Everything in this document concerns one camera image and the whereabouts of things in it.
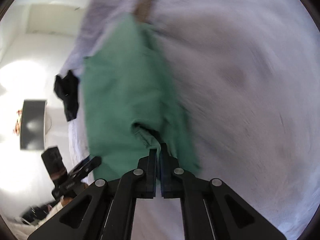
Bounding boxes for lavender fuzzy blanket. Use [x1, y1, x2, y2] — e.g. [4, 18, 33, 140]
[67, 0, 320, 240]

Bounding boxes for person's left forearm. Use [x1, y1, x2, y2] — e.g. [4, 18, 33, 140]
[46, 196, 74, 222]

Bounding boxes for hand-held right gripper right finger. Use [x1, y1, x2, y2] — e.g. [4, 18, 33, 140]
[160, 143, 287, 240]

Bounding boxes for colourful flower decoration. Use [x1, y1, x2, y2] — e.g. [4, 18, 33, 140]
[12, 109, 23, 135]

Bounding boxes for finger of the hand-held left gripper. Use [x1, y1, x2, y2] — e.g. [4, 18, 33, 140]
[67, 156, 102, 180]
[41, 147, 68, 180]

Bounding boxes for wall television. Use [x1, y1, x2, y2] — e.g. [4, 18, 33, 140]
[20, 99, 48, 151]

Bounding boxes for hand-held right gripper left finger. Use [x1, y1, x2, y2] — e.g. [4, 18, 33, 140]
[27, 149, 160, 240]

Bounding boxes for black cloth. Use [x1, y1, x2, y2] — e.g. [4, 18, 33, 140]
[54, 70, 80, 122]

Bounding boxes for white door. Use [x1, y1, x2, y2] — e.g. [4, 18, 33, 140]
[26, 4, 88, 34]

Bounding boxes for green button shirt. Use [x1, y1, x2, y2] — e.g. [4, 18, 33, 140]
[81, 14, 202, 180]

